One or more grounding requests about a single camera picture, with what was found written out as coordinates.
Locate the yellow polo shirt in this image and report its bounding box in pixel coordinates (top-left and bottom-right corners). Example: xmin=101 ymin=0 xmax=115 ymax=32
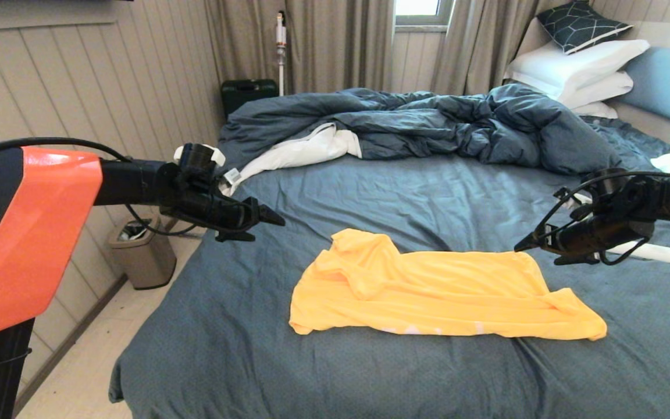
xmin=290 ymin=229 xmax=608 ymax=342

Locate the white remote control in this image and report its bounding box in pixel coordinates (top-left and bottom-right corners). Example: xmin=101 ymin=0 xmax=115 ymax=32
xmin=607 ymin=240 xmax=670 ymax=266

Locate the beige trash bin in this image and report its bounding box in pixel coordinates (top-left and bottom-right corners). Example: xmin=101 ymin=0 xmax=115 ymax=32
xmin=108 ymin=216 xmax=177 ymax=290

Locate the dark green hard case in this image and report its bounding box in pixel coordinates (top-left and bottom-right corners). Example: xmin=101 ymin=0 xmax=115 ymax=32
xmin=222 ymin=80 xmax=279 ymax=120

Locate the bed with blue sheet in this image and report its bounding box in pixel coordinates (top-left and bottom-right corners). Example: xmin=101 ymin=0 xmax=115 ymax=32
xmin=108 ymin=116 xmax=670 ymax=419

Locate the dark blue duvet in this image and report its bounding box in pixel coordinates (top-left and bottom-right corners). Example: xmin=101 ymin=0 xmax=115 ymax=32
xmin=217 ymin=83 xmax=622 ymax=197

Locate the white stick vacuum cleaner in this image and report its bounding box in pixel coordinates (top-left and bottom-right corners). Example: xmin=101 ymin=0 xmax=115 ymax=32
xmin=275 ymin=10 xmax=287 ymax=97

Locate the beige window curtain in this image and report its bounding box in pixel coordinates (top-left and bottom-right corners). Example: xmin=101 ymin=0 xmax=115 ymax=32
xmin=205 ymin=0 xmax=395 ymax=97
xmin=430 ymin=0 xmax=574 ymax=97

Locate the dark patterned cushion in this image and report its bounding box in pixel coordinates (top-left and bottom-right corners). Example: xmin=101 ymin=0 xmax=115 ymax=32
xmin=537 ymin=0 xmax=633 ymax=55

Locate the grey framed window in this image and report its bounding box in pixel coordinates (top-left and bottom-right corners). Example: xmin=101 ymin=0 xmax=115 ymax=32
xmin=394 ymin=0 xmax=455 ymax=29

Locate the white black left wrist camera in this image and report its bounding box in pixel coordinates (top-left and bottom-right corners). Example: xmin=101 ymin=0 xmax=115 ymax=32
xmin=173 ymin=143 xmax=226 ymax=176

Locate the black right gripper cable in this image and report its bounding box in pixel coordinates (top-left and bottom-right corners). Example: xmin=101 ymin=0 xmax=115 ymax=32
xmin=536 ymin=170 xmax=670 ymax=266

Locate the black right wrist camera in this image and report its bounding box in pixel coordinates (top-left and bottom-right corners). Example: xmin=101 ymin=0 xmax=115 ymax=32
xmin=588 ymin=169 xmax=628 ymax=200

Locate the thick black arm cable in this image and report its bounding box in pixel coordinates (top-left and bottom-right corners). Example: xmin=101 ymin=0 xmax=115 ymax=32
xmin=0 ymin=137 xmax=133 ymax=164

